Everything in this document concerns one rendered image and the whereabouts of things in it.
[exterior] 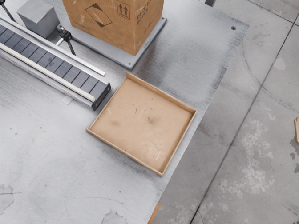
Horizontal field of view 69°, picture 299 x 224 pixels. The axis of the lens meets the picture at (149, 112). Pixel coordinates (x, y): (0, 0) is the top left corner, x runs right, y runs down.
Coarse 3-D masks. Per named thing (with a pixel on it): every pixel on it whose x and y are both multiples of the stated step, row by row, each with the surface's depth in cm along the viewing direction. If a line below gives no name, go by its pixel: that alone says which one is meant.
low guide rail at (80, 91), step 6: (6, 48) 76; (12, 54) 76; (18, 54) 75; (24, 60) 75; (30, 60) 75; (36, 66) 74; (48, 72) 74; (54, 78) 74; (60, 78) 73; (66, 84) 72; (72, 84) 73; (78, 90) 72; (84, 96) 73; (90, 96) 72
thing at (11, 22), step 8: (0, 16) 75; (16, 24) 74; (24, 32) 74; (32, 32) 73; (40, 40) 73; (56, 48) 72; (72, 56) 71; (88, 64) 70; (96, 72) 70; (104, 72) 70
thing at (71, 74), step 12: (0, 24) 83; (0, 36) 82; (12, 36) 82; (0, 48) 80; (12, 48) 80; (24, 48) 80; (36, 48) 81; (36, 60) 79; (48, 60) 79; (60, 60) 80; (60, 72) 78; (72, 72) 78; (84, 72) 78; (84, 84) 77; (96, 84) 77; (96, 96) 75
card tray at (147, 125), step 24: (120, 96) 81; (144, 96) 82; (168, 96) 79; (96, 120) 77; (120, 120) 78; (144, 120) 78; (168, 120) 79; (120, 144) 75; (144, 144) 75; (168, 144) 76
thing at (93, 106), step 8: (16, 32) 83; (32, 40) 82; (48, 48) 81; (8, 56) 79; (16, 64) 82; (24, 64) 78; (72, 64) 80; (32, 72) 79; (40, 72) 78; (88, 72) 79; (48, 80) 77; (104, 80) 78; (56, 88) 81; (64, 88) 76; (72, 96) 78; (80, 96) 75; (104, 96) 80; (88, 104) 75; (96, 104) 77
